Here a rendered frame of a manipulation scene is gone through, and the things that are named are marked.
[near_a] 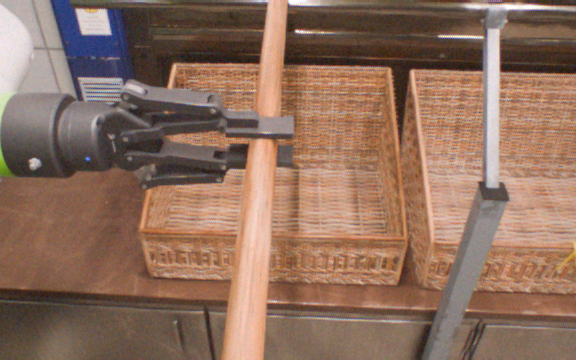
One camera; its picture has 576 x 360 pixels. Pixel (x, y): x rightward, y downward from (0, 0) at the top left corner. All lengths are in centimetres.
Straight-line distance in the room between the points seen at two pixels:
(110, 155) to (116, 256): 73
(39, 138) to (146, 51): 92
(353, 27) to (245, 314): 104
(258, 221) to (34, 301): 97
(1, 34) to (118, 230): 76
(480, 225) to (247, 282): 60
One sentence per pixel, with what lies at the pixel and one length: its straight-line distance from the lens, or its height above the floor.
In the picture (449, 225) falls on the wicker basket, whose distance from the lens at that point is 140.
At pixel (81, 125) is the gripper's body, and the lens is 59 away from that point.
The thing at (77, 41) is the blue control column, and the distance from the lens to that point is 150.
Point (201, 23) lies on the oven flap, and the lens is 139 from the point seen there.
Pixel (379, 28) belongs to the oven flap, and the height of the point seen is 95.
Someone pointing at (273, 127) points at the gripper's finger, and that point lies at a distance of 57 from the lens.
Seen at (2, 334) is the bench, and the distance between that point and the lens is 155.
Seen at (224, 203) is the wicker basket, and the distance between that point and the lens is 139.
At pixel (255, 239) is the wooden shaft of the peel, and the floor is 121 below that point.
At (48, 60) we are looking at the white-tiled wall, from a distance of 160.
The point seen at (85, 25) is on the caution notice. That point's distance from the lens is 147.
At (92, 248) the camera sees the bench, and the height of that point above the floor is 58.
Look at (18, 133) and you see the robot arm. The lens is 61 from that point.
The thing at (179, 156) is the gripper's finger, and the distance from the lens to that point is 60.
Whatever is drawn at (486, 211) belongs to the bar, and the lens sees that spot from 96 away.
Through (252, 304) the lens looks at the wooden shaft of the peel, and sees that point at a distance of 43.
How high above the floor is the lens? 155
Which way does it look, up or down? 41 degrees down
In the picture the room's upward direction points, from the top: straight up
